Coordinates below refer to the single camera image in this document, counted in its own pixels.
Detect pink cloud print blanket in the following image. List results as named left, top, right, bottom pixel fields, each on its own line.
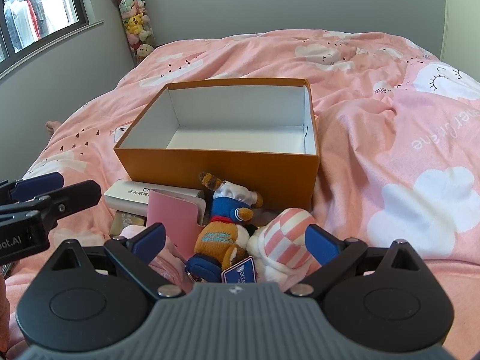
left=22, top=28, right=480, bottom=360

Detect hanging clothes outside window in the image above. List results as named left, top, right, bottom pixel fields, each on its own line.
left=3, top=0, right=73, bottom=54

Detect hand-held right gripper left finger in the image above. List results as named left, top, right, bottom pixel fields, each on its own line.
left=51, top=223, right=184, bottom=300

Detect white lidded box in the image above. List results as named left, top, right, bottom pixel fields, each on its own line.
left=104, top=180, right=206, bottom=214

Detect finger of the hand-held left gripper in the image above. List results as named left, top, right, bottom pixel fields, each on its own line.
left=0, top=172, right=64, bottom=206
left=0, top=180, right=102, bottom=230

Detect orange cardboard box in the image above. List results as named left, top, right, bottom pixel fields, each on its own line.
left=113, top=78, right=321, bottom=211

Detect small brown cardboard box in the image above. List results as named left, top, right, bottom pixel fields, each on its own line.
left=110, top=211, right=148, bottom=238

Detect window with dark frame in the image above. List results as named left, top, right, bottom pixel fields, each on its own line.
left=0, top=0, right=104, bottom=79

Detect white wardrobe panel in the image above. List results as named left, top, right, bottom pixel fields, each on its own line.
left=440, top=0, right=480, bottom=69

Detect clear tube of plush toys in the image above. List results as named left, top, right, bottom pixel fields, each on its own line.
left=112, top=0, right=158, bottom=65

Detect pale pink plush toy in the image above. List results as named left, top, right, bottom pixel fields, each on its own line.
left=112, top=225, right=188, bottom=283

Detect pink card case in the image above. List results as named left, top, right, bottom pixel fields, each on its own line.
left=146, top=191, right=208, bottom=257

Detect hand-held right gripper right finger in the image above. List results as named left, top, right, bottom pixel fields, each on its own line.
left=292, top=224, right=424, bottom=298

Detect raccoon plush toy blue shirt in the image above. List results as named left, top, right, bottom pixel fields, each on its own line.
left=185, top=172, right=265, bottom=284

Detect pink white checked plush toy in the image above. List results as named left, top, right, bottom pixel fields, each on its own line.
left=247, top=208, right=324, bottom=293

